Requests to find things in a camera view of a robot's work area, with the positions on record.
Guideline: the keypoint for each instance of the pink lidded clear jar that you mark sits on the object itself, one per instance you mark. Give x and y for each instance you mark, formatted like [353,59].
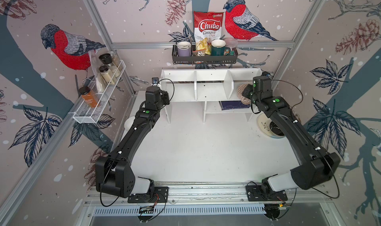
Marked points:
[232,44]

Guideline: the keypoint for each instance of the white ceramic bowl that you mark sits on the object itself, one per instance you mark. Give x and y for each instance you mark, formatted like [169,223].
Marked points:
[128,123]

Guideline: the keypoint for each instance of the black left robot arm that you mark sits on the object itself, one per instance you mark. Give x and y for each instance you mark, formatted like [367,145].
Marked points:
[114,174]

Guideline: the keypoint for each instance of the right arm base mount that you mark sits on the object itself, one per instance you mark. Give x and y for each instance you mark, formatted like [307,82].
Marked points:
[257,193]

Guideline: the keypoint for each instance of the orange spice jar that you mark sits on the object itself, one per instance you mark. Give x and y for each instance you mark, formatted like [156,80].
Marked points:
[89,96]

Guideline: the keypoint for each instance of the black small bowl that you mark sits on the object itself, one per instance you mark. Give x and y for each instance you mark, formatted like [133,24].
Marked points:
[276,130]

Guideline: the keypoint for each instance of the white floral plate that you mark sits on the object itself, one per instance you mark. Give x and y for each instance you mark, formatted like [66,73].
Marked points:
[263,124]

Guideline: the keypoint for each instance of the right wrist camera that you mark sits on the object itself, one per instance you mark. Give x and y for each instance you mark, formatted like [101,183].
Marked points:
[267,74]

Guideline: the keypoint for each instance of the black wall shelf tray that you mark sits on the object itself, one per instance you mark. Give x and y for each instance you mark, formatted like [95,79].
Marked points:
[207,59]

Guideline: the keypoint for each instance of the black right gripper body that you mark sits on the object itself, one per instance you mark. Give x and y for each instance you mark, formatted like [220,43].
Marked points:
[248,92]

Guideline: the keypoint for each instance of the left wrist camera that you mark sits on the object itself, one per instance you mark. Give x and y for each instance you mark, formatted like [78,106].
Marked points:
[155,81]

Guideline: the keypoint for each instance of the white wire wall rack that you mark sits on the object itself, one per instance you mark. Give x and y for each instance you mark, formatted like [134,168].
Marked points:
[86,114]

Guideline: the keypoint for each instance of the small candy packet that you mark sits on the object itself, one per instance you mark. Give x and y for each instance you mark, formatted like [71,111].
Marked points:
[199,53]

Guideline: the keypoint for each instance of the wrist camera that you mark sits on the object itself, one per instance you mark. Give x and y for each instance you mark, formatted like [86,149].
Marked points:
[155,81]
[267,74]

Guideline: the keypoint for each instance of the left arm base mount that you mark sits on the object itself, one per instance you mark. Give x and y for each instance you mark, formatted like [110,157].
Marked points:
[159,194]

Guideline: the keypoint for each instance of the white wooden bookshelf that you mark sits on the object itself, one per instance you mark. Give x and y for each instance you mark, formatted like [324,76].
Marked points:
[209,87]

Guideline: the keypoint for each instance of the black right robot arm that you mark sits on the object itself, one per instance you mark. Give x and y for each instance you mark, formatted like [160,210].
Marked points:
[316,166]

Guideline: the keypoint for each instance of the purple mug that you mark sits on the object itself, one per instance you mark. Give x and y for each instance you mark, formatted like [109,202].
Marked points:
[184,49]

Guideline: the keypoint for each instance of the red Chuba chips bag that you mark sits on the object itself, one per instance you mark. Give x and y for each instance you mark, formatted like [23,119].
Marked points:
[207,27]

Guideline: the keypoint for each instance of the black lid spice jar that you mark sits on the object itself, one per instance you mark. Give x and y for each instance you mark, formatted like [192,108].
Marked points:
[107,60]
[107,75]

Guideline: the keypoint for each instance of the green mug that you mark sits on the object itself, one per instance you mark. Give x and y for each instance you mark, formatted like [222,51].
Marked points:
[219,48]

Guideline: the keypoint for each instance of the dark blue book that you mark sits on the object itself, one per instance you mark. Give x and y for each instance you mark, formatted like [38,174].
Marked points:
[232,105]

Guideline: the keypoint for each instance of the clear plastic bag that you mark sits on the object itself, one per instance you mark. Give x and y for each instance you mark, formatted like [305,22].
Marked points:
[100,82]

